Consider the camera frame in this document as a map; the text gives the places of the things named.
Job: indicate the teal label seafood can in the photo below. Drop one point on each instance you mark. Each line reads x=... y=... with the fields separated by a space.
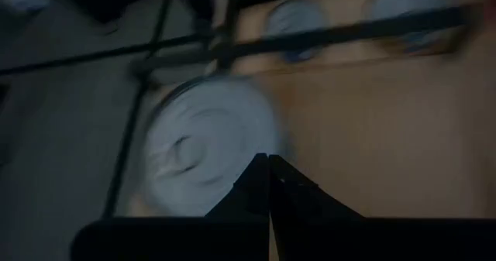
x=209 y=129
x=410 y=1

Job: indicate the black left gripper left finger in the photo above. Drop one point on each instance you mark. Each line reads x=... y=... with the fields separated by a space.
x=232 y=237

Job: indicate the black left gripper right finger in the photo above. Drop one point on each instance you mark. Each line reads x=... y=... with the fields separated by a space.
x=329 y=237

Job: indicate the wooden shelf with black legs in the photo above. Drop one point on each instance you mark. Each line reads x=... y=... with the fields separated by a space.
x=368 y=137

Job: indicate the blue label seafood can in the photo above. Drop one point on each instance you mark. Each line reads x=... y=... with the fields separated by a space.
x=294 y=21

